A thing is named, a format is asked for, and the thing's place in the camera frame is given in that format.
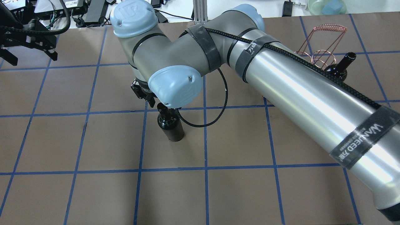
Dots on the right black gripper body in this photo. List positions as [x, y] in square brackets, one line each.
[144, 92]

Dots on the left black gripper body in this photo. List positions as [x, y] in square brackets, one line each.
[19, 41]

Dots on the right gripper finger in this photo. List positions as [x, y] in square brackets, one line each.
[151, 102]

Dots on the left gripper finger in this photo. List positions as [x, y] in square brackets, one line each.
[8, 56]
[52, 54]

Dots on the dark wine bottle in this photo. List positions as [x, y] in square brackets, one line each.
[170, 123]

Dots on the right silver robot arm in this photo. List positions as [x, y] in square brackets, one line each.
[358, 133]

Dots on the black power adapter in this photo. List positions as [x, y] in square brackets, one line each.
[160, 17]

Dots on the green glass bowl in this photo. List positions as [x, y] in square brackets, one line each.
[315, 6]

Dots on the blue foam cube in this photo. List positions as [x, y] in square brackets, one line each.
[332, 7]

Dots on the aluminium frame post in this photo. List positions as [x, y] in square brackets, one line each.
[200, 11]

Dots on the copper wire wine basket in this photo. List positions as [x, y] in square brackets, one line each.
[321, 43]

